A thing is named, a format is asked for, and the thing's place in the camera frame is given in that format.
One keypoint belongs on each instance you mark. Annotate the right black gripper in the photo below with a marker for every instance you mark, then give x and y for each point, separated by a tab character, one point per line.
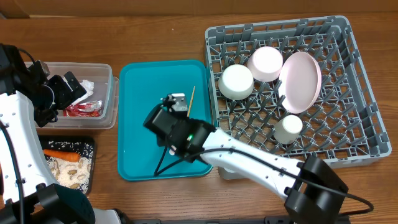
166	144

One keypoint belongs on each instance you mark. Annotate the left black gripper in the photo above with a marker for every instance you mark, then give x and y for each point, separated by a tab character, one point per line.
60	82

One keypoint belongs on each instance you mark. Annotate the white napkin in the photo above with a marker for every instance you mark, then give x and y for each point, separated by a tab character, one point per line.
89	87

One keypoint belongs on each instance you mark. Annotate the red snack wrapper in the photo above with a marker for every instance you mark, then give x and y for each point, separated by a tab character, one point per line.
87	109

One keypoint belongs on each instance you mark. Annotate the orange carrot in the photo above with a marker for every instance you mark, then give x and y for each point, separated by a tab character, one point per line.
64	155

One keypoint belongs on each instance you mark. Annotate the nuts and rice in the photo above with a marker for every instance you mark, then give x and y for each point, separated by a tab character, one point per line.
68	171

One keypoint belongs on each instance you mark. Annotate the cream bowl with nuts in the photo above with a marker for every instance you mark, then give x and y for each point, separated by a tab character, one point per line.
236	82

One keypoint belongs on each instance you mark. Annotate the pink bowl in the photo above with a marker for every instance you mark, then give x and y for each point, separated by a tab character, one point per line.
265	64

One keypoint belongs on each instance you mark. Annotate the white paper cup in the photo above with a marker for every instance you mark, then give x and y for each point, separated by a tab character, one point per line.
288	129

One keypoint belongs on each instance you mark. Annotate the white round plate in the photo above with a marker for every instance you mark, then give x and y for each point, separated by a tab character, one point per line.
301	79

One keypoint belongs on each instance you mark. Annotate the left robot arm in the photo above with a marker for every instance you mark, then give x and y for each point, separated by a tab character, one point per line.
30	191

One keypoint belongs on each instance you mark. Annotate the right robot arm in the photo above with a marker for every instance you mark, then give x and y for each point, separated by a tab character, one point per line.
312	192

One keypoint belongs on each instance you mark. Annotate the grey dishwasher rack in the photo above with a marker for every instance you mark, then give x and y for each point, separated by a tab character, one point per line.
344	126

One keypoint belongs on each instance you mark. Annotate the clear plastic bin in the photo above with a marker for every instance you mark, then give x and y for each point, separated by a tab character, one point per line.
106	89

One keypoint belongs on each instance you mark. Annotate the teal plastic tray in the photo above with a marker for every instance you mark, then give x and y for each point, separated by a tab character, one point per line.
142	85

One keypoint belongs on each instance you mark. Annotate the wooden chopstick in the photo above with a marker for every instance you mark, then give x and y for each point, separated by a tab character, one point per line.
191	101

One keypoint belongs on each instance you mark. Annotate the black plastic tray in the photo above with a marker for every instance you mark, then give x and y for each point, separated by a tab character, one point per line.
87	146

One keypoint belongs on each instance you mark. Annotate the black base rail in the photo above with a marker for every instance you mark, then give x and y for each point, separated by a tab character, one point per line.
265	220

